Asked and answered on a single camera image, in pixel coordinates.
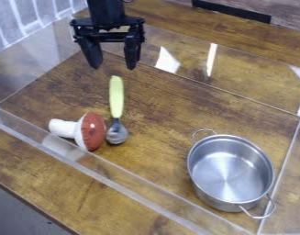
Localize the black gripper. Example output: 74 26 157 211
69 0 144 70

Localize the green handled metal spoon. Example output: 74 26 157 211
106 75 128 145

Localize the silver metal pot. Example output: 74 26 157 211
186 129 276 219

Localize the red plush mushroom toy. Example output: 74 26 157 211
48 112 106 151

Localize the black bar at back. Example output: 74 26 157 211
190 0 272 24

